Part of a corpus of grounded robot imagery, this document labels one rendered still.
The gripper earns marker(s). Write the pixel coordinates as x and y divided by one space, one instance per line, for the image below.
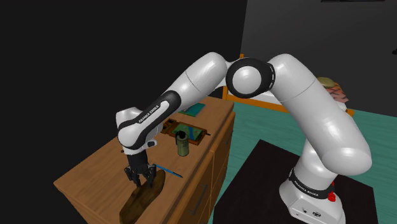
138 160

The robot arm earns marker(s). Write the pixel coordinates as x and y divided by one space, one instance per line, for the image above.
325 124

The dark brown oval wooden board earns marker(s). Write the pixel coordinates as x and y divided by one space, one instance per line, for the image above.
145 198

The blue pen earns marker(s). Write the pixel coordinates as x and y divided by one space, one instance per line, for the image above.
169 170

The wooden chest of drawers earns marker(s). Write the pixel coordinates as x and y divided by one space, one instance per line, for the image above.
102 176

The olive green bottle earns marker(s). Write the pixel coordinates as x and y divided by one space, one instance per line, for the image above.
182 144

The brown tray with green picture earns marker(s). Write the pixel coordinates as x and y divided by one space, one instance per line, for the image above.
189 130

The teal green book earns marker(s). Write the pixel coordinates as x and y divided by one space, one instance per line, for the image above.
193 109

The black robot stand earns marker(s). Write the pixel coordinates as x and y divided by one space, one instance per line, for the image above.
257 192

